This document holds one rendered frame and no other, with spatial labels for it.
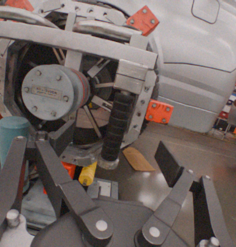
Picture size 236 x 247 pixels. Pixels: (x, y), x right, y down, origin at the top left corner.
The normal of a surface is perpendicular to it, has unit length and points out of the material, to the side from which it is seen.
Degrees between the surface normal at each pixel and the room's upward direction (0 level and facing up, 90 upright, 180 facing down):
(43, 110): 90
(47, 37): 90
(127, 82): 90
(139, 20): 90
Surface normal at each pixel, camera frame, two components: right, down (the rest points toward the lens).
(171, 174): -0.97, -0.23
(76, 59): 0.02, 0.29
